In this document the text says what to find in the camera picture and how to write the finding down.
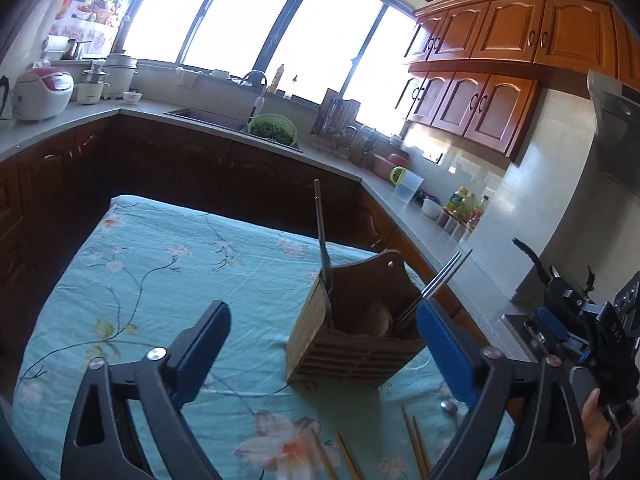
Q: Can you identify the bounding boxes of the white round cooker pot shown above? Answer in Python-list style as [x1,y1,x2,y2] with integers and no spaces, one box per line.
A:
[102,53,139,101]

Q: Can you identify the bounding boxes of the wooden utensil holder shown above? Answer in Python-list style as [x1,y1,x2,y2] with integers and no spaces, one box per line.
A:
[285,250,432,389]

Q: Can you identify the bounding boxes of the dark wooden lower cabinets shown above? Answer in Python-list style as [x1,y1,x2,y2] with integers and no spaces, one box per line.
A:
[0,114,501,361]

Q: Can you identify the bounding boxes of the metal chopstick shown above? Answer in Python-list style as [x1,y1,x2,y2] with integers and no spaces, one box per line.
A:
[414,248,474,307]
[396,252,462,326]

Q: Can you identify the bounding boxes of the white cloth on sill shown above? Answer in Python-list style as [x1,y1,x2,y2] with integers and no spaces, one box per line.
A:
[172,67,201,89]

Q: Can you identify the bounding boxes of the steel electric kettle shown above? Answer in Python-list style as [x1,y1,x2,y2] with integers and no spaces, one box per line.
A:
[0,75,14,121]

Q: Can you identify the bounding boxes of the small metal pot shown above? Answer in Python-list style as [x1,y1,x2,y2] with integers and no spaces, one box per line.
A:
[62,38,94,61]

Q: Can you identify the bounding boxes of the grey kitchen countertop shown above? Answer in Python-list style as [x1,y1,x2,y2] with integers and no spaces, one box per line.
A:
[0,94,532,362]

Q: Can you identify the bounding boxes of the row of spice jars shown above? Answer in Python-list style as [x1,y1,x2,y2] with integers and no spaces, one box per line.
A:
[439,212,474,241]

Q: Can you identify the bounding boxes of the wooden chopstick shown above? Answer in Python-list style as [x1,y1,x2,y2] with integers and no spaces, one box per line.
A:
[401,404,426,480]
[321,241,337,331]
[412,415,432,477]
[309,427,339,480]
[335,432,364,480]

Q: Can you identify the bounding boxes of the kitchen sink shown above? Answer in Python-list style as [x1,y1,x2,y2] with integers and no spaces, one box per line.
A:
[164,106,252,134]

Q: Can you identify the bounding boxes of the pink lidded container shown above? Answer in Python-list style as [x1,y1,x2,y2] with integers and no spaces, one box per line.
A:
[372,153,409,184]

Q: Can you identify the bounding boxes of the person's right hand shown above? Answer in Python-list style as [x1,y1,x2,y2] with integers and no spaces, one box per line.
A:
[582,389,618,466]

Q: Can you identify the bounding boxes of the teal floral tablecloth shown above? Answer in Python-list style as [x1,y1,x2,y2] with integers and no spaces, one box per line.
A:
[12,195,516,480]

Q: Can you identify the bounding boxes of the curved sink faucet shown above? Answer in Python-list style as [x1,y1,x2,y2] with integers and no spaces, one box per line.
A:
[242,69,269,126]

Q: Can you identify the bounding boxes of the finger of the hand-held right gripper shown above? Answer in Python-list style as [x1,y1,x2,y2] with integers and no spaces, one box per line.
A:
[547,274,603,316]
[525,307,591,361]

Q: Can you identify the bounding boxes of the clear pitcher green handle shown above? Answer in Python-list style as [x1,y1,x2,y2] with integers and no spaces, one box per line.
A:
[389,165,426,206]

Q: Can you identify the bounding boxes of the yellow green oil bottle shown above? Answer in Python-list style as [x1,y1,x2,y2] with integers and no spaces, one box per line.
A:
[444,186,476,222]

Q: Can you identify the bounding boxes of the fruit print wall poster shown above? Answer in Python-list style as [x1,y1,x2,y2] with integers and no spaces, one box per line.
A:
[52,0,147,54]

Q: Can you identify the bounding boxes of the range hood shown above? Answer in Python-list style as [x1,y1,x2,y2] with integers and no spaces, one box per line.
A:
[586,69,640,197]

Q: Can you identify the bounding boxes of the green colander with greens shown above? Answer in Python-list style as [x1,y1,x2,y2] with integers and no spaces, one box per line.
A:
[248,113,300,146]

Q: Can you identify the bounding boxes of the wooden upper kitchen cabinets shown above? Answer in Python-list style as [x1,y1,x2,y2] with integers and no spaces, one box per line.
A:
[394,0,640,164]

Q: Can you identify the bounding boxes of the knife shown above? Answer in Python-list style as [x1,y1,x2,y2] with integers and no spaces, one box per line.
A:
[313,179,335,332]

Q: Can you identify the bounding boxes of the large kitchen window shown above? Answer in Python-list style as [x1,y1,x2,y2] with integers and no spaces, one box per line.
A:
[120,0,422,137]

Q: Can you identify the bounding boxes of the metal dish rack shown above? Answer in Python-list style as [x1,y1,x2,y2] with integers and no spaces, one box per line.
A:
[309,88,362,149]

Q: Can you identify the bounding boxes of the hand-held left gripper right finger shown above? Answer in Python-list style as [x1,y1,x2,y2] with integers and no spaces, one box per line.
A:
[416,297,593,480]

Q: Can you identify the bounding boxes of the white pink rice cooker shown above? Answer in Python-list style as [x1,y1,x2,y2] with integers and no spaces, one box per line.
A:
[12,66,75,122]

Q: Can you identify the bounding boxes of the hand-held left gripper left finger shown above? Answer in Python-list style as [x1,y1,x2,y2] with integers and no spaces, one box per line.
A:
[60,300,233,480]

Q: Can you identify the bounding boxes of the countertop kitchen tool holder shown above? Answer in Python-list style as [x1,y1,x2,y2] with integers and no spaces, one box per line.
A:
[349,124,379,166]

